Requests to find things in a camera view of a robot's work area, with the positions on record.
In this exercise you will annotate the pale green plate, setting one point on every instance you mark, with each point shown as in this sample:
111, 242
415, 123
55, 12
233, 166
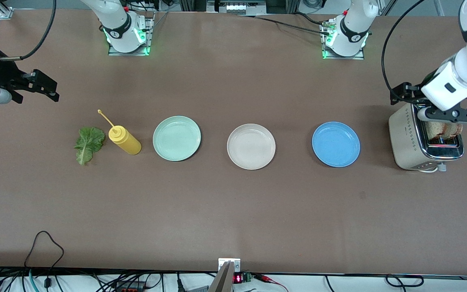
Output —
176, 138

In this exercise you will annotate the red digit display module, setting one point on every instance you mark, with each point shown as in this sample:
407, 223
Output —
238, 279

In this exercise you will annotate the black device with white lights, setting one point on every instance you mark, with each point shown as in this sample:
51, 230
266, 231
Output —
237, 7

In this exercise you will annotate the white bread slice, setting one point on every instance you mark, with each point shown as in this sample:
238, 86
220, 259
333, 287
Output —
434, 129
454, 129

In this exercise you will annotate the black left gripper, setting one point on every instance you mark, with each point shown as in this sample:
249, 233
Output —
415, 94

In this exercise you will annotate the blue plate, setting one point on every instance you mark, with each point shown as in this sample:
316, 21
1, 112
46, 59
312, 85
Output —
336, 144

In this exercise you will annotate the green lettuce leaf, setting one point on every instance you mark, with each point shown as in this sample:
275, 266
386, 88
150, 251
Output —
89, 142

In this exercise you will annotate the beige plate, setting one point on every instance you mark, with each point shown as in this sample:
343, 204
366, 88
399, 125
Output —
251, 147

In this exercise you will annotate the small white mounting plate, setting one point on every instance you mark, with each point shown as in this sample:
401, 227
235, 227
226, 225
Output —
236, 265

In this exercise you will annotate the beige chrome toaster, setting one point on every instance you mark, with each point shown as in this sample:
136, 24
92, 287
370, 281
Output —
403, 138

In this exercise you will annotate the yellow squeeze bottle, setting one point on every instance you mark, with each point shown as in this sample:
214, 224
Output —
126, 142

